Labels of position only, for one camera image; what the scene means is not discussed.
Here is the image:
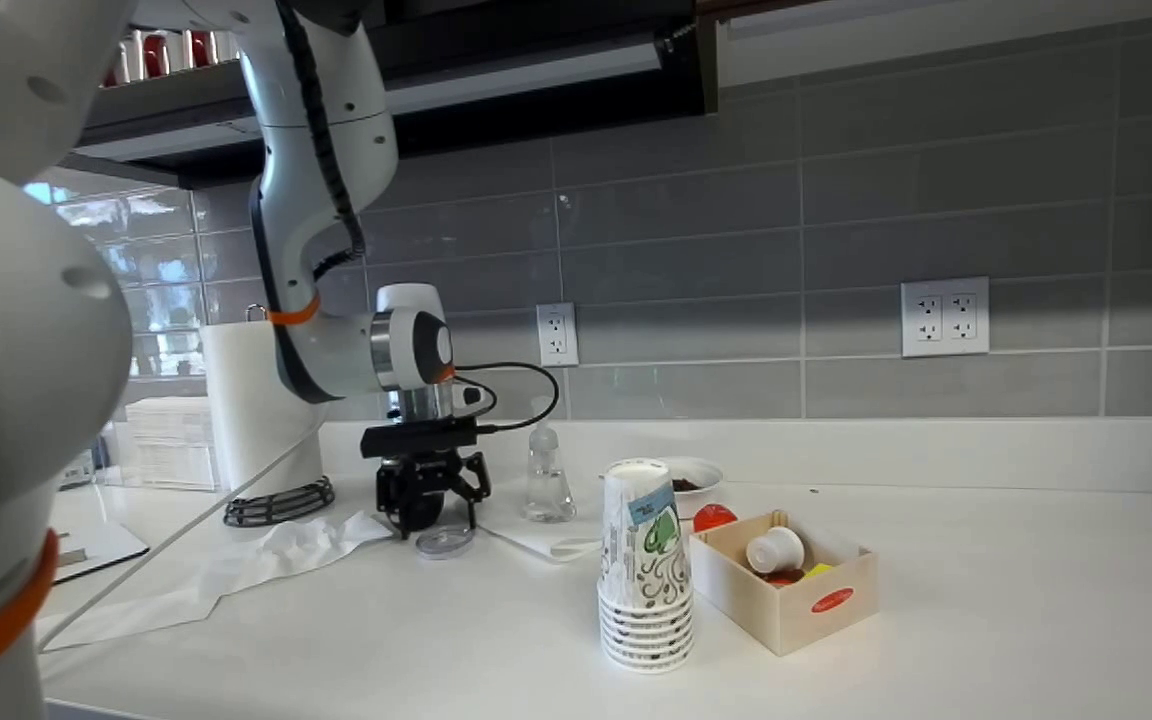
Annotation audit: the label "cream wooden toy box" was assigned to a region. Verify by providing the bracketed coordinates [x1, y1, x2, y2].
[687, 507, 881, 659]

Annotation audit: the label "clear plastic storage container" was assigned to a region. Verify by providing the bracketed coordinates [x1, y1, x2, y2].
[120, 391, 223, 491]

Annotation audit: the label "loose white paper towel sheet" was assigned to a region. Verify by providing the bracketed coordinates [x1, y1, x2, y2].
[191, 505, 397, 609]

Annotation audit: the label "small red toy piece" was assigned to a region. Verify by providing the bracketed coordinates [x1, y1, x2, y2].
[687, 499, 739, 536]

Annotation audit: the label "clear round mug lid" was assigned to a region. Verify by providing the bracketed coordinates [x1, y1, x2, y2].
[411, 519, 476, 555]

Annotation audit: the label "white double wall outlet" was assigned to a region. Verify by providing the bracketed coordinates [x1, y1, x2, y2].
[530, 299, 583, 369]

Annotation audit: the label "white paper towel roll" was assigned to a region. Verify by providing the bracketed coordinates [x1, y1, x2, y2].
[200, 317, 326, 517]

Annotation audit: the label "dark overhead cabinet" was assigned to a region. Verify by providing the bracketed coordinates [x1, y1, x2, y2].
[73, 0, 726, 177]

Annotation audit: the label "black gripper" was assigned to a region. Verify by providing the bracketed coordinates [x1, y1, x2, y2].
[370, 451, 495, 538]

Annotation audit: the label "stack of printed paper cups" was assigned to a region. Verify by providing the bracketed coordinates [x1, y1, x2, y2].
[591, 455, 700, 673]

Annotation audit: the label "small white dish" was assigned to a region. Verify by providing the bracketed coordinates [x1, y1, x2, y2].
[662, 455, 726, 499]

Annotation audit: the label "white quad wall outlet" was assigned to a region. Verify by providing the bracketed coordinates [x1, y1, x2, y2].
[896, 274, 992, 361]

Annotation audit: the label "black camera cable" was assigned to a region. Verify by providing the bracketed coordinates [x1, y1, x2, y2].
[450, 357, 562, 440]

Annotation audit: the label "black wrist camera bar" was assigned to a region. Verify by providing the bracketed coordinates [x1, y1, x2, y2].
[355, 415, 482, 458]

